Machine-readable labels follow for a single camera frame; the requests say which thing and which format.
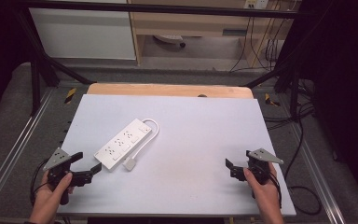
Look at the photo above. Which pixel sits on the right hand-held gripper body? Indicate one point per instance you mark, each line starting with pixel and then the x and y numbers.
pixel 262 157

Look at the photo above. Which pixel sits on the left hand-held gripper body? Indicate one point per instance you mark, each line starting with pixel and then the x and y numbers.
pixel 57 159

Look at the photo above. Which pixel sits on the person's right hand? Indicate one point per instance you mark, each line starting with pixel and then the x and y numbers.
pixel 262 194

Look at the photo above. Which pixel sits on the person's left hand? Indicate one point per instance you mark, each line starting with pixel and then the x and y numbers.
pixel 48 199

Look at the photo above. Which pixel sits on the white power strip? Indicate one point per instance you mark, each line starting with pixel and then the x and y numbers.
pixel 122 144

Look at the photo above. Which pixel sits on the white flat plug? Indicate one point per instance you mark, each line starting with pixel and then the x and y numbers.
pixel 130 164

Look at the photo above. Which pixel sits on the yellow black striped tape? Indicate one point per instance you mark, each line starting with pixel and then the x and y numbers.
pixel 271 100
pixel 70 95

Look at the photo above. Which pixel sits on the wooden board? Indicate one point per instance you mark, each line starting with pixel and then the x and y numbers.
pixel 155 90

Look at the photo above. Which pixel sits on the black curtain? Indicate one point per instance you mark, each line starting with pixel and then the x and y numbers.
pixel 0 37
pixel 345 77

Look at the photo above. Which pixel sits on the white cabinet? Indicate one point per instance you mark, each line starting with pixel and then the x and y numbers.
pixel 80 34

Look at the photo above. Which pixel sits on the white chair base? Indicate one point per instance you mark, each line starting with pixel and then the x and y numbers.
pixel 169 38

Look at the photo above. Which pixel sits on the light wooden desk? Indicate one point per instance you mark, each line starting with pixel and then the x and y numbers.
pixel 186 21

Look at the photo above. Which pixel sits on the aluminium floor rail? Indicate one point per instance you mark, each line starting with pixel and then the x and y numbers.
pixel 15 146
pixel 320 174

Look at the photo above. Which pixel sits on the white wall socket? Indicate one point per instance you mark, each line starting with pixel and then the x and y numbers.
pixel 256 3

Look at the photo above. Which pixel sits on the black metal frame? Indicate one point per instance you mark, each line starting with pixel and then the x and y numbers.
pixel 167 11

